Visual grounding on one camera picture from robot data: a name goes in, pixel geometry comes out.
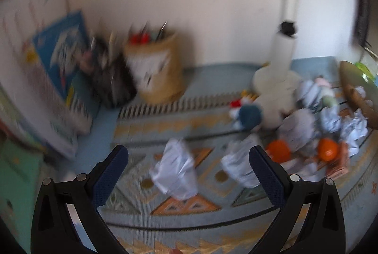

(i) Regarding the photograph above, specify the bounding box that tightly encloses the pink white green dango plush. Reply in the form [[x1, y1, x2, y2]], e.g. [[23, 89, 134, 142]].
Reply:
[[313, 77, 340, 108]]

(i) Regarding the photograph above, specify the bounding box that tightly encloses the cream plush toy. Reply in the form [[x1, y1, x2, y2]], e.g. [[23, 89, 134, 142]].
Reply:
[[257, 91, 285, 129]]

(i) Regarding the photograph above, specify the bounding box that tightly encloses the black mesh pen holder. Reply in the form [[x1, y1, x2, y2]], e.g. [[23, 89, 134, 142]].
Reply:
[[89, 35, 138, 108]]

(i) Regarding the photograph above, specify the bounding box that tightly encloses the bright green object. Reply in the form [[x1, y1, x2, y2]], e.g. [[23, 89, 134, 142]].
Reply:
[[354, 62, 375, 80]]

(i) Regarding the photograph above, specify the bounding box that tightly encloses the wicker basket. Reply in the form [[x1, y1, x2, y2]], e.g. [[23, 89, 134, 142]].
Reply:
[[339, 60, 375, 124]]

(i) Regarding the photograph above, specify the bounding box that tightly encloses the orange ball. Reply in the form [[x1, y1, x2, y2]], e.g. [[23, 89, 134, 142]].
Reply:
[[317, 138, 339, 161], [266, 140, 292, 163]]

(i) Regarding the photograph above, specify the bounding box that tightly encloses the white paper ball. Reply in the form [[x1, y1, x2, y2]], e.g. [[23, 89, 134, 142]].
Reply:
[[221, 136, 262, 189], [149, 138, 199, 201], [278, 109, 315, 151], [353, 85, 367, 101], [339, 109, 369, 157], [319, 108, 343, 133]]

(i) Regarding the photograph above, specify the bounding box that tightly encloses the black cable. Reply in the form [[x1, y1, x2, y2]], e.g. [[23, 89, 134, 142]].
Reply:
[[351, 0, 373, 49]]

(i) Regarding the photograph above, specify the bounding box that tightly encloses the tan cylinder pen holder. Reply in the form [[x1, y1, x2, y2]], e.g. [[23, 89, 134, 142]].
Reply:
[[124, 31, 185, 104]]

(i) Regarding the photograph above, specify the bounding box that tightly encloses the blue book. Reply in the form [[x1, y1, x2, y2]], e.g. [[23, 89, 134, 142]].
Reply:
[[32, 11, 93, 101]]

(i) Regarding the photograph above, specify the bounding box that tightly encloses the patterned blue rug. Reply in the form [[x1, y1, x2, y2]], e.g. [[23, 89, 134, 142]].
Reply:
[[71, 57, 378, 254]]

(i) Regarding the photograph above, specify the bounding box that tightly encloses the large white book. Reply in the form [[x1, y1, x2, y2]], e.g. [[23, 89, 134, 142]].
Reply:
[[0, 0, 92, 158]]

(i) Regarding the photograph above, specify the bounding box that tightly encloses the crumpled grey-blue paper ball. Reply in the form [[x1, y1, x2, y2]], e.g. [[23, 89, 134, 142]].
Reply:
[[295, 79, 322, 109]]

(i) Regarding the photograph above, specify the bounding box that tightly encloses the red and white small toy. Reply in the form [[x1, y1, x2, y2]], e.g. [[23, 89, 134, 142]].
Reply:
[[230, 90, 257, 109]]

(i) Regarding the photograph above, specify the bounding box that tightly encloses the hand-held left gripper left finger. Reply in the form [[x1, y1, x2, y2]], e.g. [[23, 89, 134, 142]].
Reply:
[[30, 145, 130, 254]]

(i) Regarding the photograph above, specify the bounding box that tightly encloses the bunch of pens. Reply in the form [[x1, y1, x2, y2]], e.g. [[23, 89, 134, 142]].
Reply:
[[127, 22, 169, 44]]

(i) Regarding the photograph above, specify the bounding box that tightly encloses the white fan stand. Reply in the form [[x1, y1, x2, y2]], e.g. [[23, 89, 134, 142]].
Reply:
[[252, 0, 303, 98]]

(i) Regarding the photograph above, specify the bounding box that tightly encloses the small orange box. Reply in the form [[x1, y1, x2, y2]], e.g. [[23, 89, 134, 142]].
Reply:
[[326, 142, 349, 179]]

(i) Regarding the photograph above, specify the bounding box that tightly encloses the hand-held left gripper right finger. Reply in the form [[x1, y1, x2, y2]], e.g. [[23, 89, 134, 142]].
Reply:
[[249, 145, 347, 254]]

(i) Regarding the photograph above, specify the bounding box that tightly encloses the dark blue plush toy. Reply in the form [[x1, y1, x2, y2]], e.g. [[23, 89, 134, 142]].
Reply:
[[233, 105, 263, 132]]

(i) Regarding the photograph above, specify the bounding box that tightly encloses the green box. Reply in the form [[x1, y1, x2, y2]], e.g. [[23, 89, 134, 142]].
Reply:
[[0, 139, 45, 243]]

